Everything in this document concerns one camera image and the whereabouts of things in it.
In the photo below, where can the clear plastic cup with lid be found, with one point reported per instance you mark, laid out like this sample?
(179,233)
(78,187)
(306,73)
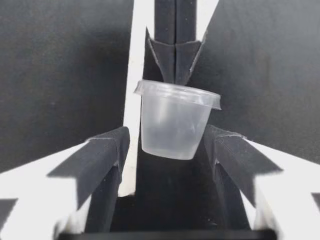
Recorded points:
(172,125)

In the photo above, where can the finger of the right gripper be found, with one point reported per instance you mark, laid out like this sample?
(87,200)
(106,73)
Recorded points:
(166,37)
(186,37)

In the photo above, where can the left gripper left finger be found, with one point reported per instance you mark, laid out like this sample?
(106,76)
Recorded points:
(75,180)

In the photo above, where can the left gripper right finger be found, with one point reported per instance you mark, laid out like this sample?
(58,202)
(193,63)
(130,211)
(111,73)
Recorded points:
(250,175)

